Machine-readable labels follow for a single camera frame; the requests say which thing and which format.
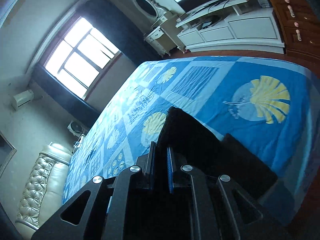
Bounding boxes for black studded pants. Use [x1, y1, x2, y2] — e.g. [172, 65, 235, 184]
[158, 107, 278, 199]

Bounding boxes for white desk fan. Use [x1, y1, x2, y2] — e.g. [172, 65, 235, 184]
[67, 121, 87, 138]

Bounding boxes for cream tufted leather headboard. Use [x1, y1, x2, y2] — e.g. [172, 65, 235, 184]
[15, 142, 72, 239]

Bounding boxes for blue patterned bed sheet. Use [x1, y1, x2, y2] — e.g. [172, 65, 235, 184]
[62, 56, 318, 227]

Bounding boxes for dark blue left curtain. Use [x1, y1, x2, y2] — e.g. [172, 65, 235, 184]
[31, 63, 100, 128]

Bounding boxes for dark blue curtain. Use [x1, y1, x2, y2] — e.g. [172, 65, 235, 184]
[31, 63, 100, 128]
[78, 0, 161, 66]

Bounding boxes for white vanity table with mirror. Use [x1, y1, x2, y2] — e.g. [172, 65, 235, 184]
[132, 0, 185, 57]

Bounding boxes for dark blue right curtain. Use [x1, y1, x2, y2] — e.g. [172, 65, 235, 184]
[78, 0, 161, 66]

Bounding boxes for framed black white picture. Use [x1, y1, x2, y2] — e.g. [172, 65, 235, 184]
[0, 132, 17, 177]

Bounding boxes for white tv cabinet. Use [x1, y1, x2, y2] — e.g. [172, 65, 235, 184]
[176, 0, 285, 54]

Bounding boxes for brown wooden dresser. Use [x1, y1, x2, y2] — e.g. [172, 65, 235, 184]
[270, 0, 319, 76]

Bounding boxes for window with dark frame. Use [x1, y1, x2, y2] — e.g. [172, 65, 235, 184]
[44, 17, 120, 99]

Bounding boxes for white wall air conditioner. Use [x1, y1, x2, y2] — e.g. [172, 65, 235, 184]
[11, 89, 34, 111]

